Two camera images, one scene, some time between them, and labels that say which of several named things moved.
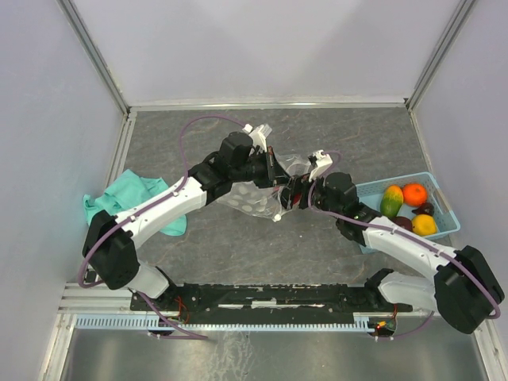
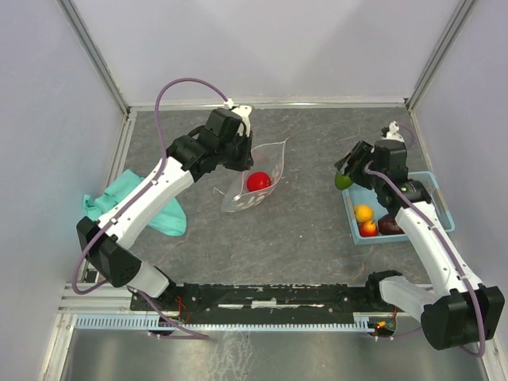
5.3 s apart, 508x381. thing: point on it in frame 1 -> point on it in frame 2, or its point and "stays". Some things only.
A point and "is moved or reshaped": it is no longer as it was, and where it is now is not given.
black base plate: [266, 299] stays
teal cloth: [127, 190] stays
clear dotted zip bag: [256, 198] is moved or reshaped
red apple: [296, 198] is moved or reshaped
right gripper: [295, 184] -> [361, 152]
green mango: [391, 200] is moved or reshaped
